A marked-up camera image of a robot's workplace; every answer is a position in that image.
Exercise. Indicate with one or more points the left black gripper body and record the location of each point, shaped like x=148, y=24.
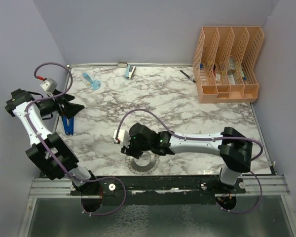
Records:
x=48, y=106

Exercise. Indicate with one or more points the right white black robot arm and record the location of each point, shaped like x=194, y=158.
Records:
x=234, y=148

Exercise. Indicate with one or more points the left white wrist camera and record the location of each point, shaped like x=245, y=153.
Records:
x=49, y=85

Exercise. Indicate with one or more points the black marker pen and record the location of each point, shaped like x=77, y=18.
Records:
x=189, y=77

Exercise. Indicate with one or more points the white clip at wall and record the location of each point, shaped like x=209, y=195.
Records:
x=122, y=64

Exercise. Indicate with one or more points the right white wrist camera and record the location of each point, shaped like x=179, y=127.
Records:
x=121, y=137

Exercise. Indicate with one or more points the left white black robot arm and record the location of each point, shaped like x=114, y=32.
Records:
x=48, y=151

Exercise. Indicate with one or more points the dark blue stapler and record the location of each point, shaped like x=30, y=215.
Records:
x=68, y=125

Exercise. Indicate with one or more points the orange plastic file organizer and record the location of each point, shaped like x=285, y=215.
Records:
x=224, y=62

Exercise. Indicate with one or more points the aluminium frame rail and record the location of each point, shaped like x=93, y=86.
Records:
x=269, y=185

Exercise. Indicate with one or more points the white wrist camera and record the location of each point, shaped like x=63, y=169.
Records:
x=121, y=137
x=49, y=85

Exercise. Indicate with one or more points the light blue stapler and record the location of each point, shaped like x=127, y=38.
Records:
x=130, y=71

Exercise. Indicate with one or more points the round metal keyring disc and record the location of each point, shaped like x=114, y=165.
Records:
x=144, y=165

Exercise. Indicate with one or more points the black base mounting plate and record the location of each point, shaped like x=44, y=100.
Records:
x=164, y=190

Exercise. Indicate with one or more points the blue white packaged item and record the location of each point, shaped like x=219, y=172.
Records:
x=91, y=82

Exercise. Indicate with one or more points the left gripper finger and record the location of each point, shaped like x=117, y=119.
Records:
x=66, y=97
x=70, y=110

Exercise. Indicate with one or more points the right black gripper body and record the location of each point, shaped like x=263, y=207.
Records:
x=135, y=149

